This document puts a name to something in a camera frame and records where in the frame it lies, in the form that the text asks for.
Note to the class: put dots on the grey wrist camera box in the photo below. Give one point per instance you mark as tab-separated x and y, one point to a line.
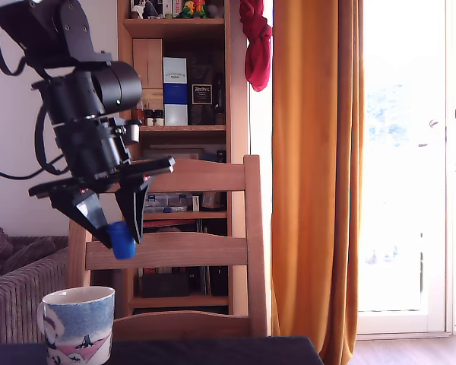
133	132

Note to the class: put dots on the white and blue carton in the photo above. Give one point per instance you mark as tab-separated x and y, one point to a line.
175	91

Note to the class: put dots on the light wooden drawer box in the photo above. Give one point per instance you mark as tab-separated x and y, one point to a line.
147	62

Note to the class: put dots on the brown paper bag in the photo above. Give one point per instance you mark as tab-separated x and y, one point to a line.
212	200

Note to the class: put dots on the clear plastic organizer box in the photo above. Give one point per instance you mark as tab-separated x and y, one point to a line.
167	199
165	209

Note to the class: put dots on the dark glass bottle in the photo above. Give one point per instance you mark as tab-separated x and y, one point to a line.
219	102

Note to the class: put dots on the tall black box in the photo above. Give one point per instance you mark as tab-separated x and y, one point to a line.
218	281

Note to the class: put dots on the white glazed door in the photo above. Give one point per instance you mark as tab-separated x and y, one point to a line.
437	315

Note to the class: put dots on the black whisky box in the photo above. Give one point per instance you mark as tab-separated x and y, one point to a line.
201	91

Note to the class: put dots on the blue coffee capsule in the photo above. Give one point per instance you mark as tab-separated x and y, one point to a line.
122	243

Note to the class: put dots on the dark blue tablecloth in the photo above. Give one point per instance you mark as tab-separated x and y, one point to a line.
213	351

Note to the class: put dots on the tall wooden bookshelf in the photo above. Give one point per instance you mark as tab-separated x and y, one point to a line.
237	114

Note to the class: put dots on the small dark-lidded jar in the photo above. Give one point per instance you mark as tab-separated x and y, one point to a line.
159	118
150	118

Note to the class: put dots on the black bottle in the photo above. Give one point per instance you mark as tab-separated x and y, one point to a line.
220	156

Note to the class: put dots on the green parrot figurines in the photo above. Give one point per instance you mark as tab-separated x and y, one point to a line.
194	8

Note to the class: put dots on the mustard yellow curtain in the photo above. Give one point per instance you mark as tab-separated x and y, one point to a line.
311	171

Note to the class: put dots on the flat dark box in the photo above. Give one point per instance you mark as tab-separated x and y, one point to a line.
165	286

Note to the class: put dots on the blue patterned coffee mug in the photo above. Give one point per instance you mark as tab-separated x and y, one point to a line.
78	319

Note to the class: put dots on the red hanging cloth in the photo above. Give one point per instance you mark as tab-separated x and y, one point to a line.
257	57

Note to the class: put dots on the wooden slatted chair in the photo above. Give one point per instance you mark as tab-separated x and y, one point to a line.
197	176

